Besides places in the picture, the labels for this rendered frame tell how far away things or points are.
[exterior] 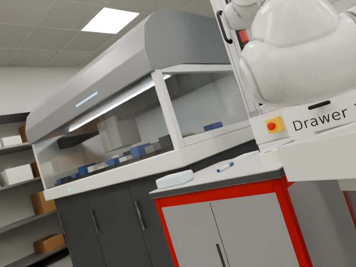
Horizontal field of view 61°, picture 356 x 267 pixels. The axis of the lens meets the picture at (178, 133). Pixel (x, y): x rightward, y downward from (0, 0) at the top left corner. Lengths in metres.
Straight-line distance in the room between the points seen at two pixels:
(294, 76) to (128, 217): 1.86
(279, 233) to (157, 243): 1.21
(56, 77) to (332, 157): 5.03
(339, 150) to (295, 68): 0.17
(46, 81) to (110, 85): 3.36
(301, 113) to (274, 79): 0.60
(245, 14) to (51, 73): 4.51
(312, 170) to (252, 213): 0.44
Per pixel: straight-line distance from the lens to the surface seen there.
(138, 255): 2.35
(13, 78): 5.14
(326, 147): 0.65
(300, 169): 0.71
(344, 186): 0.72
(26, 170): 4.36
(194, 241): 1.29
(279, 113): 1.59
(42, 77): 5.31
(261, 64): 0.60
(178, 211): 1.28
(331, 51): 0.62
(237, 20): 1.17
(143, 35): 1.81
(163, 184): 1.32
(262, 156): 1.11
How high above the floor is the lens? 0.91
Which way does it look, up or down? 3 degrees up
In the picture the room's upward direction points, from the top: 17 degrees counter-clockwise
